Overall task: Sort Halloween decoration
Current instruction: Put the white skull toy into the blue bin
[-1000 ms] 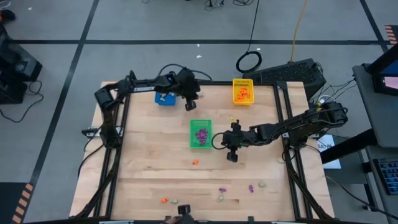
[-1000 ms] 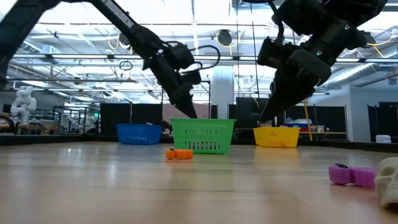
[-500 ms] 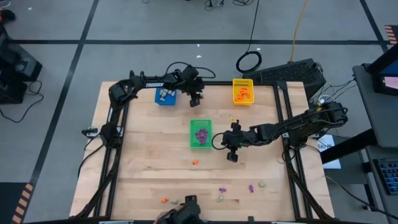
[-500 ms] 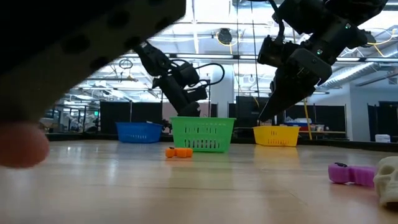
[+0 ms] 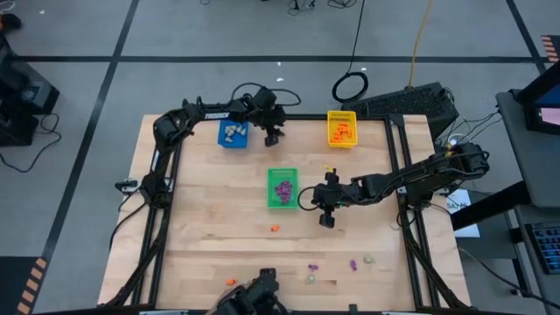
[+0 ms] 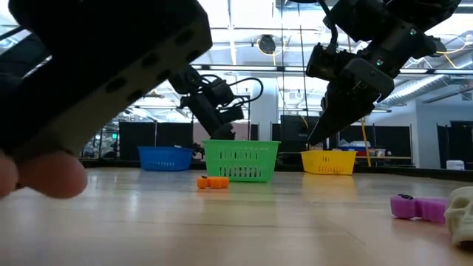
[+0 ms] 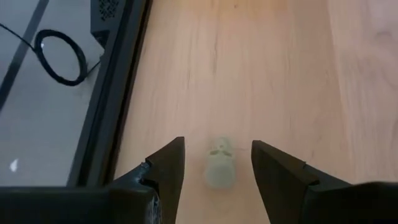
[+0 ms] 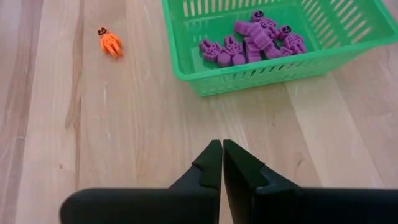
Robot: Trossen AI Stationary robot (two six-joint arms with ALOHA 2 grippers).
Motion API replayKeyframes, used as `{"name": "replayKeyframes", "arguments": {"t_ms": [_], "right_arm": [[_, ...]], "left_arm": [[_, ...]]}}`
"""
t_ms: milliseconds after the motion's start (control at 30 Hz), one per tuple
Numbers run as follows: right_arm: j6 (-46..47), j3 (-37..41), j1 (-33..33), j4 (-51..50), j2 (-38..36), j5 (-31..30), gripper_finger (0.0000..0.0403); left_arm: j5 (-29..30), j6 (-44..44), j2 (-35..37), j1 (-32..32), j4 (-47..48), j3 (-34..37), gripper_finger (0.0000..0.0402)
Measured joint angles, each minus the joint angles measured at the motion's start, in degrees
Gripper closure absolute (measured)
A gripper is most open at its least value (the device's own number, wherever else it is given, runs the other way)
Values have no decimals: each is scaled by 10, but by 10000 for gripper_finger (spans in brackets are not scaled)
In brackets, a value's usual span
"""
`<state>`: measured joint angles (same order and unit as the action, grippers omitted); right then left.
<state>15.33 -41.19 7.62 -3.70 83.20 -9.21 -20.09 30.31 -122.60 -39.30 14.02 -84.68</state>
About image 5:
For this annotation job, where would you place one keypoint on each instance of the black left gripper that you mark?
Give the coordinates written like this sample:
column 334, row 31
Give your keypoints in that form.
column 271, row 118

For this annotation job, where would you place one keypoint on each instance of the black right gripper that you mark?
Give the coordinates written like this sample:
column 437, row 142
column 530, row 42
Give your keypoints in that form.
column 332, row 194

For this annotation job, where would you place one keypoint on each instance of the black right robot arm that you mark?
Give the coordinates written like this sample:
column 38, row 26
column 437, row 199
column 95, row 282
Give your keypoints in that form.
column 407, row 179

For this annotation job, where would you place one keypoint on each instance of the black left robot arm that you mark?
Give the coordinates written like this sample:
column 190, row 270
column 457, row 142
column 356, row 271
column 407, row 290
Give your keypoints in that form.
column 210, row 114

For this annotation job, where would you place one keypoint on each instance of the blue plastic basket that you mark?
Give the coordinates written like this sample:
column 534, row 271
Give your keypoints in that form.
column 234, row 145

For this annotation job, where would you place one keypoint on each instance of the green plastic basket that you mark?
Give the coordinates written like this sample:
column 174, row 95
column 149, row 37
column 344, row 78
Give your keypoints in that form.
column 272, row 201

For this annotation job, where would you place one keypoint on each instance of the yellow plastic basket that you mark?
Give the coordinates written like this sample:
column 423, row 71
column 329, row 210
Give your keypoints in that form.
column 352, row 118

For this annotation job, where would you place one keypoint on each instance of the black computer case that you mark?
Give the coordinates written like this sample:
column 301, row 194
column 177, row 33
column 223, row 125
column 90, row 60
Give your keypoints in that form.
column 402, row 105

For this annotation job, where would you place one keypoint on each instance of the yellow plug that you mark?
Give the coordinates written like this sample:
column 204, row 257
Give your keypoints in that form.
column 448, row 153

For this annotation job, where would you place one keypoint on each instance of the white paper sheet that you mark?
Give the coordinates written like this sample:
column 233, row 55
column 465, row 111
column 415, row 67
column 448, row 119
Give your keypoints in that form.
column 468, row 231

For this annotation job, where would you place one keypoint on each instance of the black desk beam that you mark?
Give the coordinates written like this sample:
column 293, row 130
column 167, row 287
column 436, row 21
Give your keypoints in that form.
column 490, row 205

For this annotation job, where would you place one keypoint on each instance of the grey side desk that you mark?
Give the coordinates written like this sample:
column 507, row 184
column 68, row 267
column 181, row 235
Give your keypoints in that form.
column 525, row 166

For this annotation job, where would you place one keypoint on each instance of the backlit black keyboard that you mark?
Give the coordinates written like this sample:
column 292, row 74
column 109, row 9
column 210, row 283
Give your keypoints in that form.
column 547, row 249

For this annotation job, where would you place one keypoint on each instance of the black monitor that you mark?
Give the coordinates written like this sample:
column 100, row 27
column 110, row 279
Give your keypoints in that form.
column 542, row 114

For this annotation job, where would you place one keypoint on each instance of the dark keyboard desk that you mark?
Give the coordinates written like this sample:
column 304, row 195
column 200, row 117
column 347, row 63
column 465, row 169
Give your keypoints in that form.
column 538, row 289

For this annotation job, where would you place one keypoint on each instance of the black equipment cart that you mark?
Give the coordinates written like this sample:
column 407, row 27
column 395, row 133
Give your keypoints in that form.
column 22, row 96

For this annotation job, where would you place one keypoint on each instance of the black mat orange stripes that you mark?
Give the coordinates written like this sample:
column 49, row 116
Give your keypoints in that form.
column 9, row 284
column 552, row 48

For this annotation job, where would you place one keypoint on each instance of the small black object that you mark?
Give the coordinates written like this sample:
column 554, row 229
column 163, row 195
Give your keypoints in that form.
column 11, row 21

